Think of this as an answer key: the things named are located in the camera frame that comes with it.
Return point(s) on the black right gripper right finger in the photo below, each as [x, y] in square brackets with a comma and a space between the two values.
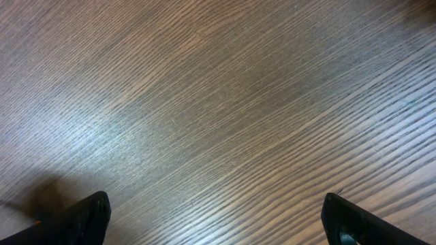
[346, 223]

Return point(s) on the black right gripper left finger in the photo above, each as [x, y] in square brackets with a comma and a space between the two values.
[84, 223]

